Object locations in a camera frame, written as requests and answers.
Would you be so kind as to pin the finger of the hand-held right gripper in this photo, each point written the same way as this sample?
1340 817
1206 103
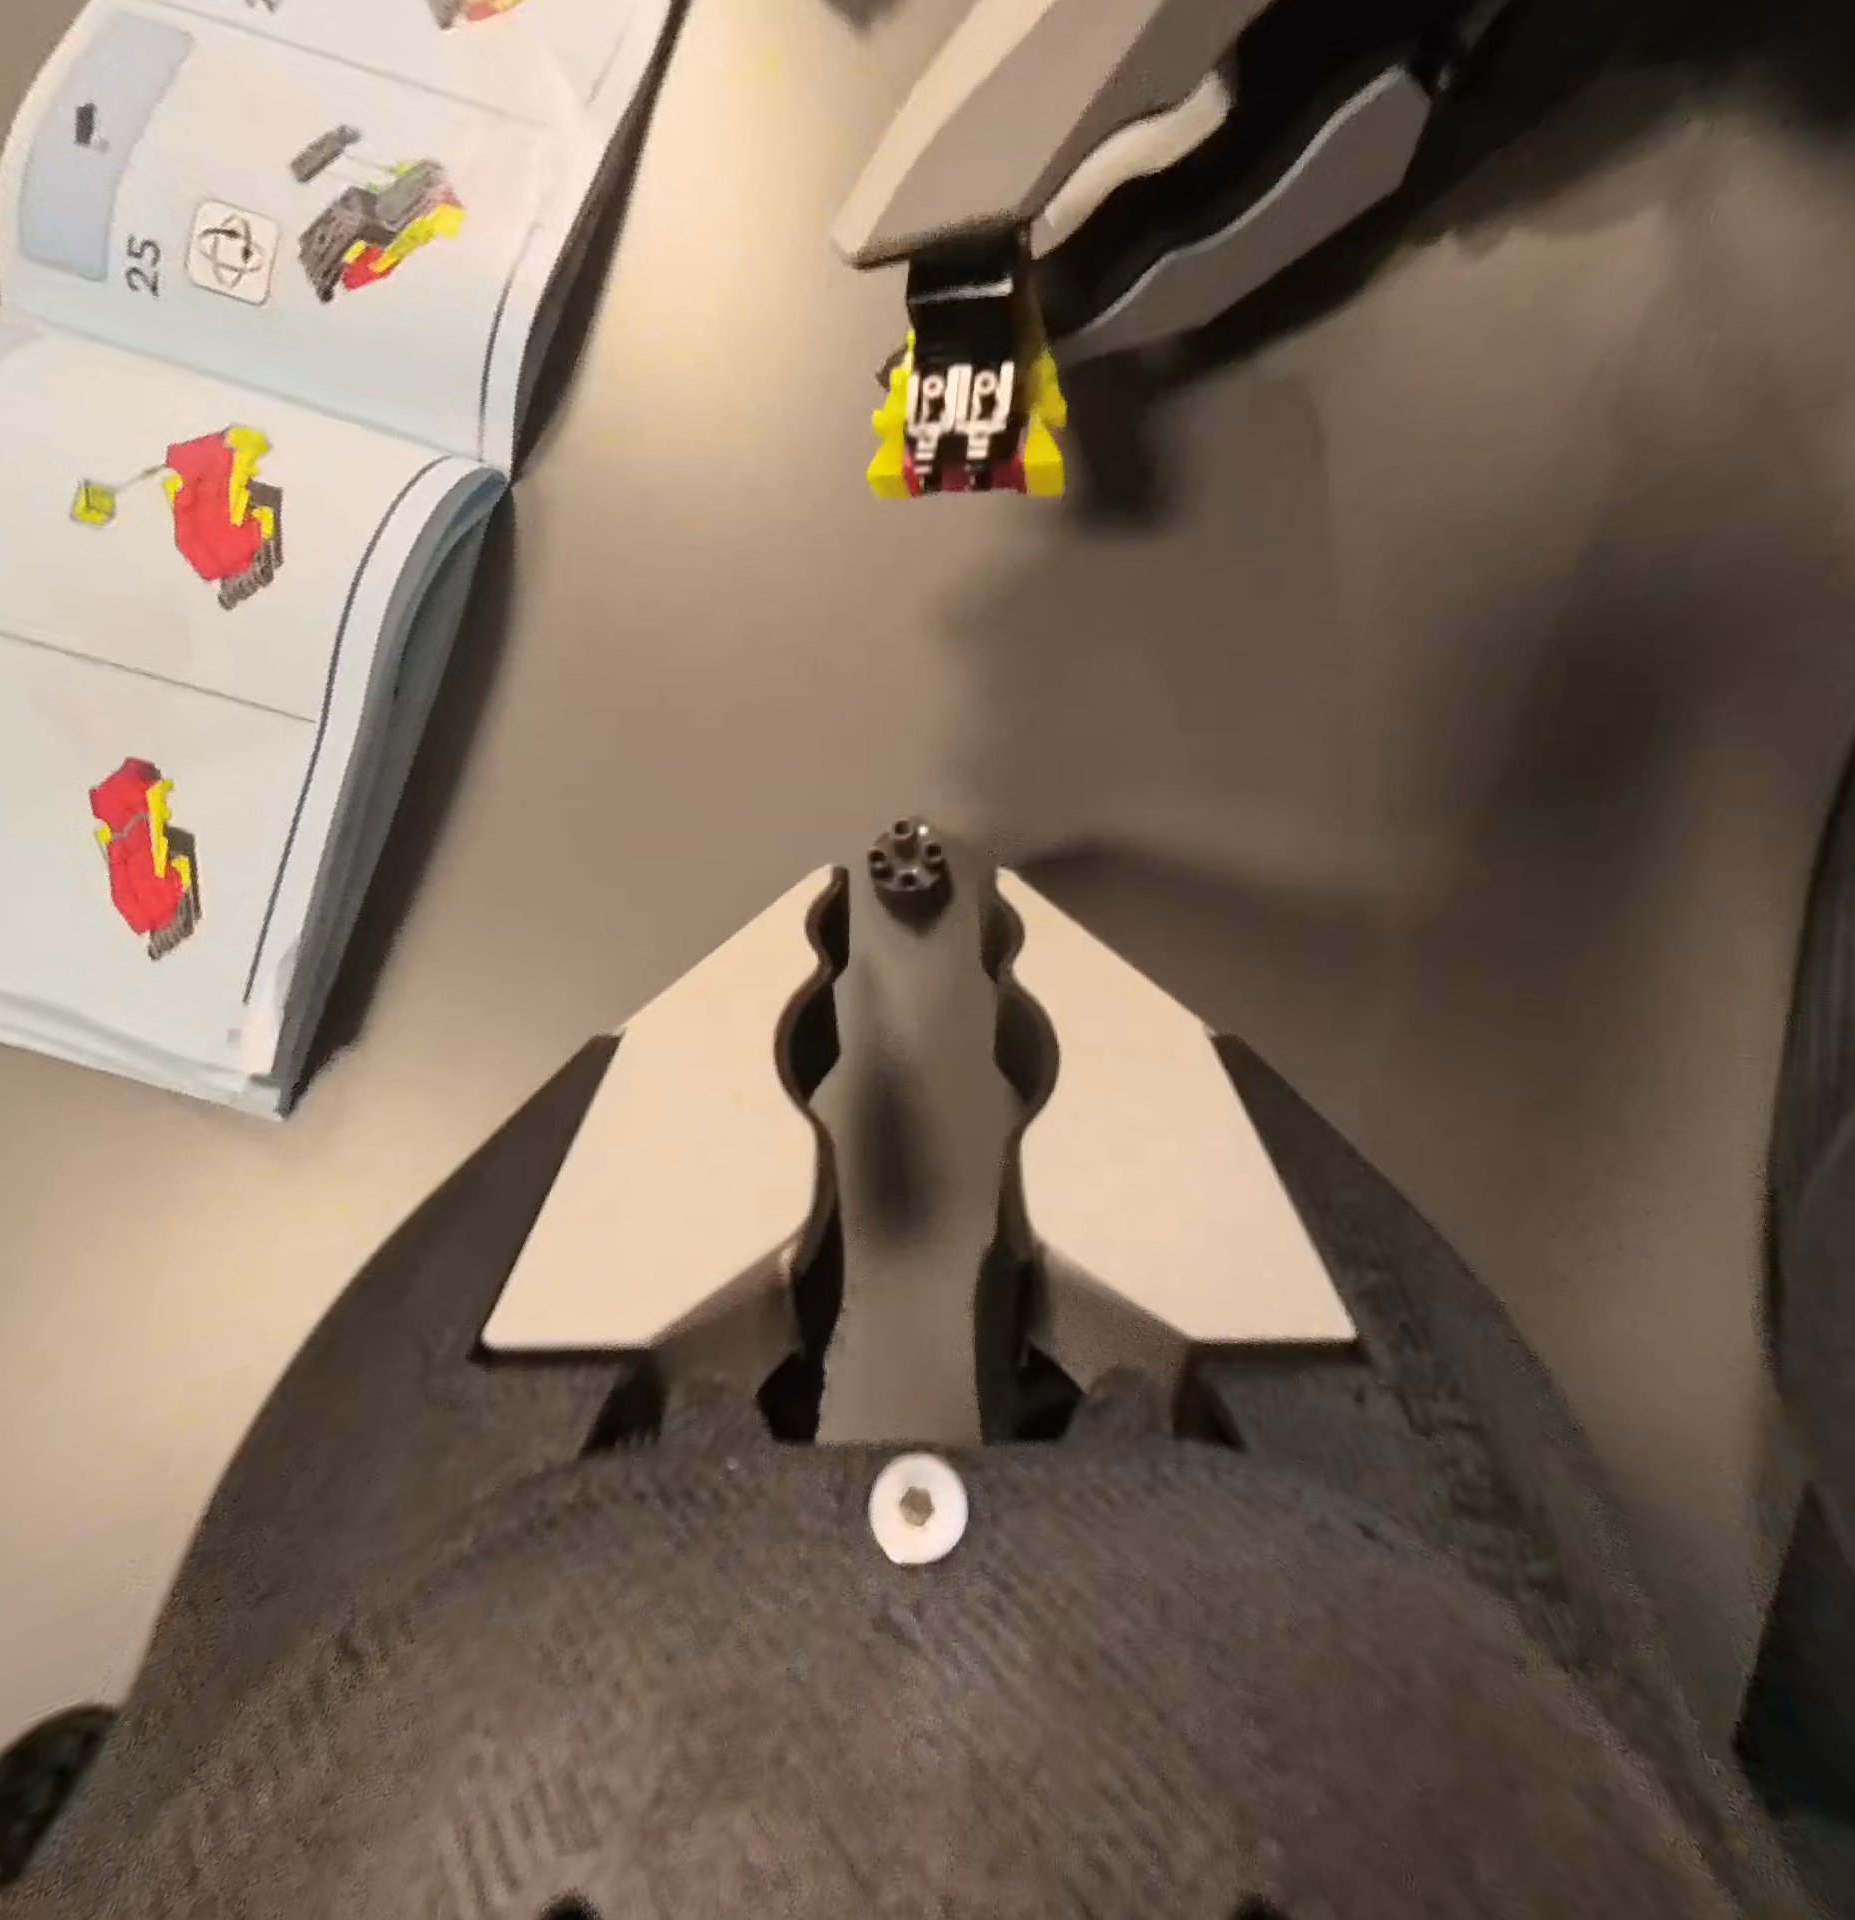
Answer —
1288 209
1048 103

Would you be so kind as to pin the red yellow lego model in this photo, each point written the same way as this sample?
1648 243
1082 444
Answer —
963 403

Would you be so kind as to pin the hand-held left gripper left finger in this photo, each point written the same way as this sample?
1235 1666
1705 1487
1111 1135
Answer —
672 1201

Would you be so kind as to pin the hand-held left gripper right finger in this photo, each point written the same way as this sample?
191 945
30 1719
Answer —
1167 1201

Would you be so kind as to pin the small black round lego piece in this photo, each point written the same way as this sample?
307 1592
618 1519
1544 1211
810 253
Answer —
906 868

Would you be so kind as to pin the open instruction booklet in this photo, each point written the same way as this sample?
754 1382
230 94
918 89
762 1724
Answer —
191 600

